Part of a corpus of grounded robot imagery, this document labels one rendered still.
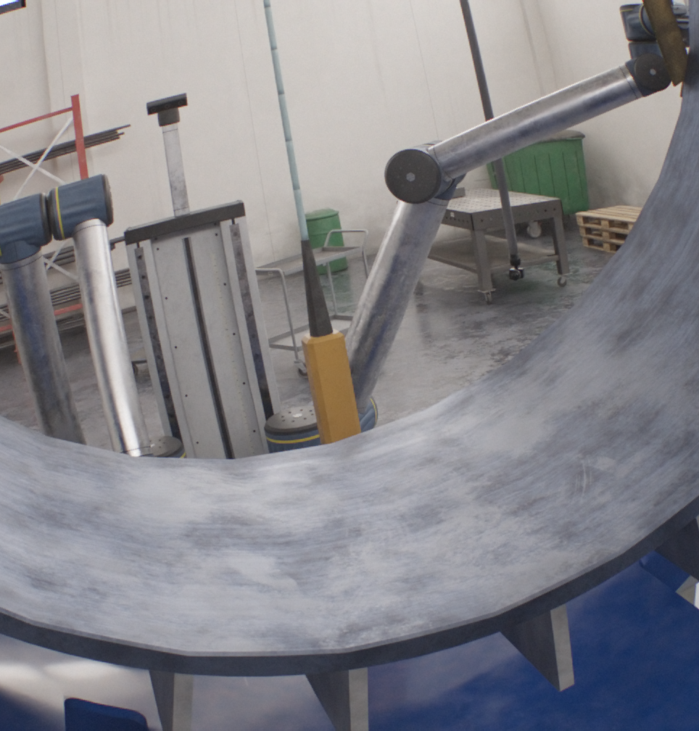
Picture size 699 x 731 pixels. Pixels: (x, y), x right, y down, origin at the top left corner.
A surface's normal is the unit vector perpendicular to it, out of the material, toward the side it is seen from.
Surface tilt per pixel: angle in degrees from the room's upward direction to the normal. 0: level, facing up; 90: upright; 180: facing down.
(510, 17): 90
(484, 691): 5
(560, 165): 94
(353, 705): 90
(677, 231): 45
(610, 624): 17
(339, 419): 90
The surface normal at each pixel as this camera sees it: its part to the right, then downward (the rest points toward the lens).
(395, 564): -0.08, -0.97
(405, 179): -0.31, 0.31
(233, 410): 0.19, 0.24
